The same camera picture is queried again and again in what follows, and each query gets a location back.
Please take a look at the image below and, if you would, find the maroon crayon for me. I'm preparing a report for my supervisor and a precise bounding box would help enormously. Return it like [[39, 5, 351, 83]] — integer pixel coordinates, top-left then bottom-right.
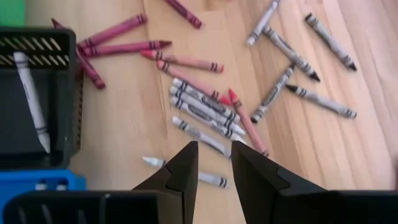
[[165, 0, 204, 30], [76, 13, 148, 50], [50, 17, 106, 91], [81, 39, 173, 58]]

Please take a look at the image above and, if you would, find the pink crayon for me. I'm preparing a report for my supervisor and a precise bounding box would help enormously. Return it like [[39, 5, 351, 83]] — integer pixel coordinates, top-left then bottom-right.
[[154, 59, 233, 106], [228, 88, 270, 157], [141, 49, 225, 74]]

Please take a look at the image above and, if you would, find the pile of crayons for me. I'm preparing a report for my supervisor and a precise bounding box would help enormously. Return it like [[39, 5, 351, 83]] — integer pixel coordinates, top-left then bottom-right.
[[172, 77, 242, 124]]

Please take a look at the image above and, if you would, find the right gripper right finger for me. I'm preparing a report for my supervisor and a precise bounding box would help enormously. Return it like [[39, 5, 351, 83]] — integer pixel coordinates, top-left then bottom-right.
[[231, 140, 327, 224]]

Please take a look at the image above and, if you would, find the black plastic basket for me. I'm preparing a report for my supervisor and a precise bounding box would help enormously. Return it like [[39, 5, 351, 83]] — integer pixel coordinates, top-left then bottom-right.
[[0, 26, 84, 169]]

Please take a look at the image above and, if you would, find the blue plastic basket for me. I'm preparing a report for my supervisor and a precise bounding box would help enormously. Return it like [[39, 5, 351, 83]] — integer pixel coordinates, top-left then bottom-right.
[[0, 169, 87, 218]]

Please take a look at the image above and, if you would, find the white crayon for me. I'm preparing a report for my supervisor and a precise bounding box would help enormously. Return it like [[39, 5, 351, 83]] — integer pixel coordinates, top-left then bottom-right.
[[141, 156, 230, 189], [12, 50, 52, 154], [169, 95, 247, 144], [171, 116, 233, 159]]

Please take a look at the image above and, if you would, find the grey crayon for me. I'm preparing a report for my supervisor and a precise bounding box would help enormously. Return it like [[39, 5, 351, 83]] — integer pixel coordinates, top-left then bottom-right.
[[262, 26, 322, 83], [303, 12, 358, 72], [284, 83, 358, 119], [250, 63, 296, 125], [246, 0, 281, 47]]

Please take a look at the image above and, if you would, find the cluster of white crayons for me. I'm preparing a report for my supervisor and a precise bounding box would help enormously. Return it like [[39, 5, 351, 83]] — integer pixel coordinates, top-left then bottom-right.
[[169, 85, 247, 137]]

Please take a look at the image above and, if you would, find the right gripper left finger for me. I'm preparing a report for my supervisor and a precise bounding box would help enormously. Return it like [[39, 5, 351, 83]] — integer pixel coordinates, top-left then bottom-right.
[[132, 140, 199, 224]]

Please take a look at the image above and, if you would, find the green plastic basket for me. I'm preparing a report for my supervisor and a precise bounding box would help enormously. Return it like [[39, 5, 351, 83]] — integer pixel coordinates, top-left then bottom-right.
[[0, 0, 26, 27]]

